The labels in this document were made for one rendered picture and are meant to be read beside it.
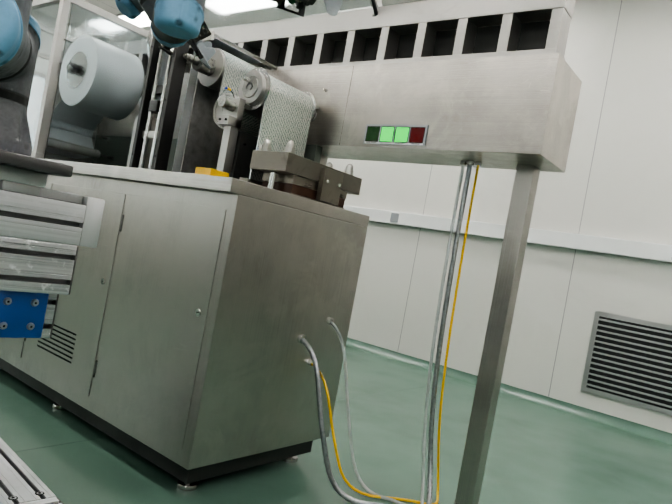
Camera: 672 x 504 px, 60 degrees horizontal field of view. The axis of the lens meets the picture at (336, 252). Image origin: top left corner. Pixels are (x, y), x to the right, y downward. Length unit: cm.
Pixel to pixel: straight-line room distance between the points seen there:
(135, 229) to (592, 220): 303
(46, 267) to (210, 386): 70
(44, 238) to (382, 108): 133
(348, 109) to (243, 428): 117
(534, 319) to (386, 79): 248
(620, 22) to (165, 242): 349
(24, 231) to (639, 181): 364
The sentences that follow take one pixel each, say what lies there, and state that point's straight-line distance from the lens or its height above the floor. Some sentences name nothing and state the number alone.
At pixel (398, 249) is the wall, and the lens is 468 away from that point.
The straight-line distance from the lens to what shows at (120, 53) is 293.
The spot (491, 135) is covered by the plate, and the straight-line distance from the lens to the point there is 188.
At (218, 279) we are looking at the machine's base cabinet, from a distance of 162.
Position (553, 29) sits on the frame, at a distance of 194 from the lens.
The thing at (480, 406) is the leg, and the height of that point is 35.
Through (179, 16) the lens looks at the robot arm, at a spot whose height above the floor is 107.
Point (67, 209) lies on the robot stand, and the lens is 113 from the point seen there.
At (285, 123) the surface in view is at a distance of 209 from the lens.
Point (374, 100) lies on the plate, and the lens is 214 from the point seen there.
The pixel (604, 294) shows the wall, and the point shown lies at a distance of 409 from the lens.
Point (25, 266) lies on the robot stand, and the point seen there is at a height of 64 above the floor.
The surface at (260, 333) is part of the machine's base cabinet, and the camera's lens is 175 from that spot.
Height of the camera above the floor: 76
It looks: level
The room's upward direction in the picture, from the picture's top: 10 degrees clockwise
